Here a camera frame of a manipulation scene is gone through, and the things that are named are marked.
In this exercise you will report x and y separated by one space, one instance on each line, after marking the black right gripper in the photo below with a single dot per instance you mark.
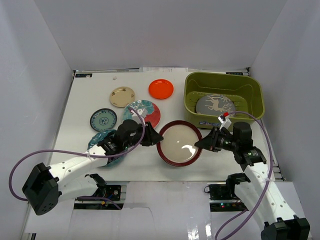
210 142

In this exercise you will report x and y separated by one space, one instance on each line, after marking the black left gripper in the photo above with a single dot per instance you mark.
145 134

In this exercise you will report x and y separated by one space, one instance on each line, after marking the red rimmed beige plate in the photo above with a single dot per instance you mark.
177 147

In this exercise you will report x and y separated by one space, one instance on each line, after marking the grey reindeer plate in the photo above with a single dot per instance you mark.
214 105

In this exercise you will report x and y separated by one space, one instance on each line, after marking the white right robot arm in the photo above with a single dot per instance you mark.
254 187

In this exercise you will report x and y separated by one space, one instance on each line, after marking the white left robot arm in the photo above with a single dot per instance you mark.
46 186

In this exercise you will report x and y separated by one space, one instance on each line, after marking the olive green plastic bin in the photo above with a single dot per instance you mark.
243 91

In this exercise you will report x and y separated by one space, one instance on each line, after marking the red teal floral plate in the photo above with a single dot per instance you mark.
153 112

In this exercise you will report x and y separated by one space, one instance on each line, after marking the orange round plate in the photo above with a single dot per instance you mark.
161 89

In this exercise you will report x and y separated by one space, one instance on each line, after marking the cream floral small plate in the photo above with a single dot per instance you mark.
122 96

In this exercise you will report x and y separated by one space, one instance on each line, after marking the blue white patterned plate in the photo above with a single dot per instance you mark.
103 119

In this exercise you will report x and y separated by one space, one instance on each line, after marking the teal scalloped plate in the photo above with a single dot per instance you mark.
97 140

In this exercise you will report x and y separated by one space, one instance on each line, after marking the white paper sheets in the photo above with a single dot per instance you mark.
163 69

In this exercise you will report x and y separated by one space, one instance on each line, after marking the black label sticker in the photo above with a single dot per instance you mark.
83 75

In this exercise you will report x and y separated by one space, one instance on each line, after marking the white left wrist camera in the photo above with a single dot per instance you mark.
142 112

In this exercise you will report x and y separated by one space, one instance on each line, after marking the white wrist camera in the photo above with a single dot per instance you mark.
142 112
225 122

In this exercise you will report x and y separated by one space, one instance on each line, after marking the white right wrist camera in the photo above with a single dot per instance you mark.
225 122

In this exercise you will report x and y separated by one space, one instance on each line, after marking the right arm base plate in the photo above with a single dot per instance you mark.
220 199

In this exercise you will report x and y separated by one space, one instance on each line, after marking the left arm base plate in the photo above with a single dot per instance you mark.
103 193

